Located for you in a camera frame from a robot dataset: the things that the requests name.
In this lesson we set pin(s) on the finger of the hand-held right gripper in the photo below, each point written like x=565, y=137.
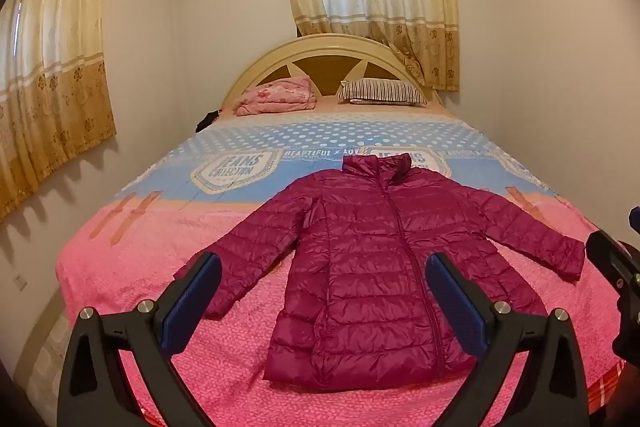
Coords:
x=612, y=257

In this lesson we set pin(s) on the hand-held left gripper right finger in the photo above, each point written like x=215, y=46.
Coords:
x=460, y=302

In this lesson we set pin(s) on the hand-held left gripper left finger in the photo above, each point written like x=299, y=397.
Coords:
x=192, y=302

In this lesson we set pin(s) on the magenta quilted down jacket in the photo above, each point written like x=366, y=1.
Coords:
x=375, y=267

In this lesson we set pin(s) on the red patterned bed sheet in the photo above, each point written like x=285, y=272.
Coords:
x=607, y=387

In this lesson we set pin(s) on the pink and blue printed bedspread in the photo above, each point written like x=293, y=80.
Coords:
x=150, y=257

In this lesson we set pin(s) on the dark cloth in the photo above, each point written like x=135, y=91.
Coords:
x=207, y=122

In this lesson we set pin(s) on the pink folded quilt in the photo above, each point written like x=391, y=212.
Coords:
x=277, y=97

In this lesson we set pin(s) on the striped pillow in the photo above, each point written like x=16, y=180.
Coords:
x=382, y=91

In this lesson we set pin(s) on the cream wooden headboard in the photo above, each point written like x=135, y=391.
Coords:
x=270, y=67

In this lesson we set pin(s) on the white wall socket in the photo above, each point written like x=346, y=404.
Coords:
x=20, y=283

